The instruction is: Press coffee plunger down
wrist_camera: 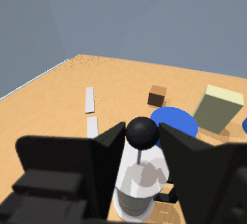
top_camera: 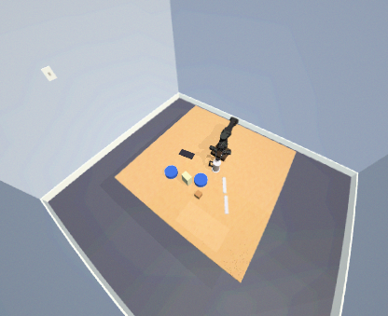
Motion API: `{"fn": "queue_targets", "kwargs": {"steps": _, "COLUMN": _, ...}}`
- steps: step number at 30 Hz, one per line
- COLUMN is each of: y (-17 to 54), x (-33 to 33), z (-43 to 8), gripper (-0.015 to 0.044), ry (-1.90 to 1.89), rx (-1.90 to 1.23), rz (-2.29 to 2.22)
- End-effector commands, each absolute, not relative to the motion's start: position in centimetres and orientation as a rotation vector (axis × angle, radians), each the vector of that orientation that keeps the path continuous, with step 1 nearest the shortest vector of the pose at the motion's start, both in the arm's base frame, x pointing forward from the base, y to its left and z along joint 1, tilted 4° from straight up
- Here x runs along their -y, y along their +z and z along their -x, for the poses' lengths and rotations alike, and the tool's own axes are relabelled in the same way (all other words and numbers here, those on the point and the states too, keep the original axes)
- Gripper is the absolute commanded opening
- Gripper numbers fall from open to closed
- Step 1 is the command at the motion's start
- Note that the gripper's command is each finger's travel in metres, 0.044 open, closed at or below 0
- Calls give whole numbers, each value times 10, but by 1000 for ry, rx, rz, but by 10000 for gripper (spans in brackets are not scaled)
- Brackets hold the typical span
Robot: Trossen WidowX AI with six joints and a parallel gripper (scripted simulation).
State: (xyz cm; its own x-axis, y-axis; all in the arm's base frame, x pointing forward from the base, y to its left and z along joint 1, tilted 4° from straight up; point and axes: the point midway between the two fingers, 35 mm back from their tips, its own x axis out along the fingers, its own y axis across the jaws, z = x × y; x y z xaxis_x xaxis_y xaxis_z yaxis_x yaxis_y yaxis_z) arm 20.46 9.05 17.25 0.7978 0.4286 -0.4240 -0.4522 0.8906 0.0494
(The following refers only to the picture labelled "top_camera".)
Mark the glass french press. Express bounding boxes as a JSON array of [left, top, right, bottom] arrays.
[[209, 158, 221, 173]]

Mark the blue cylinder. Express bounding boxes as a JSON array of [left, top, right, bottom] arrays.
[[164, 165, 178, 179], [194, 173, 208, 187]]

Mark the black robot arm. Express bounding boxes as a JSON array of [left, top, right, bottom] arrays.
[[217, 117, 239, 150]]

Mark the small brown cube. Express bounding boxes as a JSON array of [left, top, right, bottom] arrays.
[[194, 190, 202, 199]]

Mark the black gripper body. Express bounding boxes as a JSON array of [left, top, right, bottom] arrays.
[[209, 142, 231, 155]]

